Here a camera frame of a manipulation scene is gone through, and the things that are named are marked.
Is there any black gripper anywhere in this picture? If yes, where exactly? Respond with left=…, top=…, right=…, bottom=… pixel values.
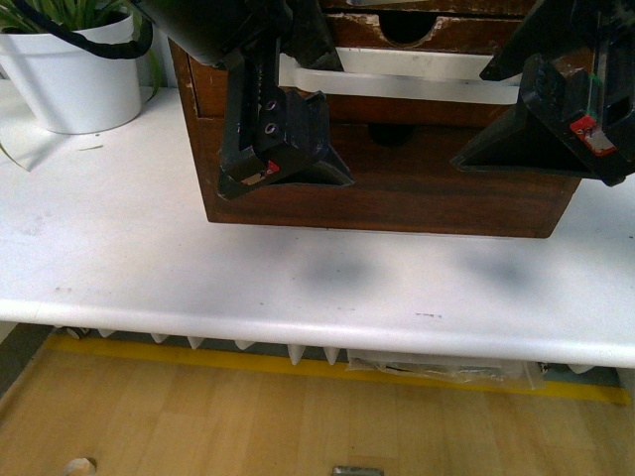
left=133, top=0, right=353, bottom=200

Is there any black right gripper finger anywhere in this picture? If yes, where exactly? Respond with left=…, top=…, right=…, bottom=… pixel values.
left=451, top=1, right=634, bottom=186

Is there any wooden drawer with white handle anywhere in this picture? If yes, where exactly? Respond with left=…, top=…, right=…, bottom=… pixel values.
left=186, top=9, right=596, bottom=130

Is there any lower wooden drawer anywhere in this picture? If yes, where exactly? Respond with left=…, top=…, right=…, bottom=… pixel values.
left=189, top=118, right=579, bottom=238

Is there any brown wooden drawer cabinet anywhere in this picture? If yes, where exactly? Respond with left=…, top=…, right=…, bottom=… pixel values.
left=171, top=1, right=578, bottom=238

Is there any white plant pot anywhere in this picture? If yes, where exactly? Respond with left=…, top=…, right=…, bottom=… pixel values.
left=1, top=3, right=142, bottom=135

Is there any green spider plant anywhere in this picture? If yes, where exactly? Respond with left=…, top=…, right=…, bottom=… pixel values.
left=0, top=0, right=165, bottom=173

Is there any yellow floor tape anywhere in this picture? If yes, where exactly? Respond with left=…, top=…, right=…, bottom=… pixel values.
left=49, top=335, right=629, bottom=406

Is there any black cable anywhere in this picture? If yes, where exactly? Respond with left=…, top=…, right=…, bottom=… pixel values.
left=9, top=0, right=155, bottom=61

